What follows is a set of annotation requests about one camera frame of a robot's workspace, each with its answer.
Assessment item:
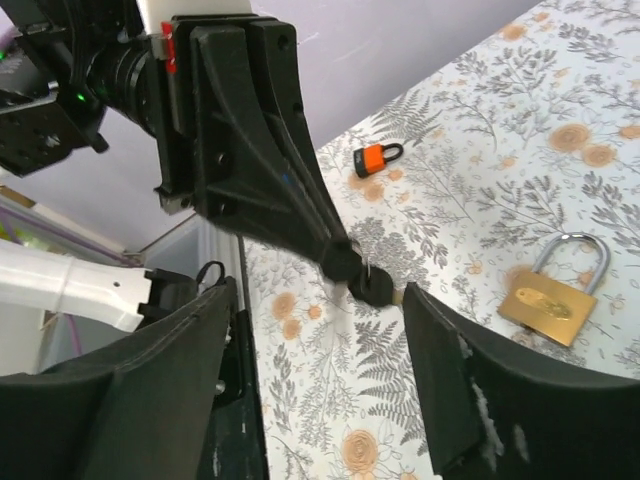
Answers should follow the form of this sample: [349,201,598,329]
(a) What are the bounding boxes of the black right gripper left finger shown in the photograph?
[1,278,236,479]

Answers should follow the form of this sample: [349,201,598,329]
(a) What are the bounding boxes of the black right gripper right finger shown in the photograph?
[403,283,639,479]

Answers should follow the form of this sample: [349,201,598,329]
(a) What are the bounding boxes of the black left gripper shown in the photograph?
[69,14,345,266]

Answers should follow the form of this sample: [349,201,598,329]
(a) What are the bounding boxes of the orange black padlock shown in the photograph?
[353,143,404,179]

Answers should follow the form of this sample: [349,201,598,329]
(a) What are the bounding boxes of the large brass padlock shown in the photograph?
[497,232,611,347]

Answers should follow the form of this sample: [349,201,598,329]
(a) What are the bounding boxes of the black-headed key pair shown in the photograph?
[320,239,403,308]

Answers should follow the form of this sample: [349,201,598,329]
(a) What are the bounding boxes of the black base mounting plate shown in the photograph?
[199,234,271,480]

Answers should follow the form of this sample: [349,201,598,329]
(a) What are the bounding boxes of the floral patterned table mat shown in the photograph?
[245,1,639,479]

